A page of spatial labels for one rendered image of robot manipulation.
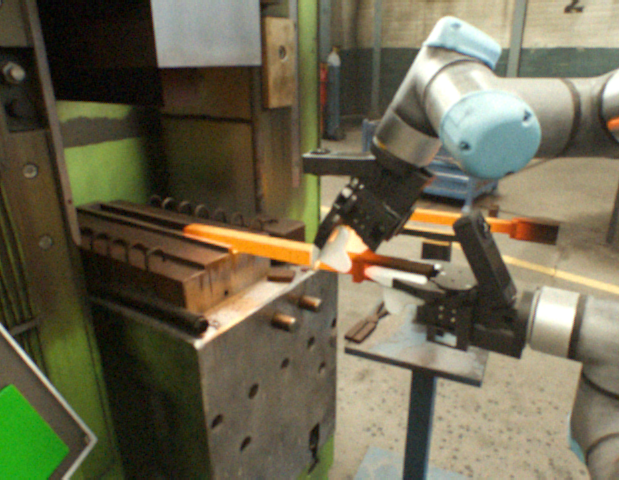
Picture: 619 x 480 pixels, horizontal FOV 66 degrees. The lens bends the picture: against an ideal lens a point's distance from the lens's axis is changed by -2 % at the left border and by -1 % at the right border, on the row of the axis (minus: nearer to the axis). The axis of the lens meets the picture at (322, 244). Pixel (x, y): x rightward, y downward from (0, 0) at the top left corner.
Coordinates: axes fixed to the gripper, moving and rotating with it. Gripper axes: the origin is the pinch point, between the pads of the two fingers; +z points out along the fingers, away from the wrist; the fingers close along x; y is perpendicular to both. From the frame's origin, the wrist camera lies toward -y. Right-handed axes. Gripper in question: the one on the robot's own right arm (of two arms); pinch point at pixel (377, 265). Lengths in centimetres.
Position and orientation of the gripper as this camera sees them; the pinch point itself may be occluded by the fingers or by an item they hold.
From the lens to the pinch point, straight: 65.1
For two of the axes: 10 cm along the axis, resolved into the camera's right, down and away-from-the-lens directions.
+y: 0.1, 9.3, 3.6
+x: 5.3, -3.1, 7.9
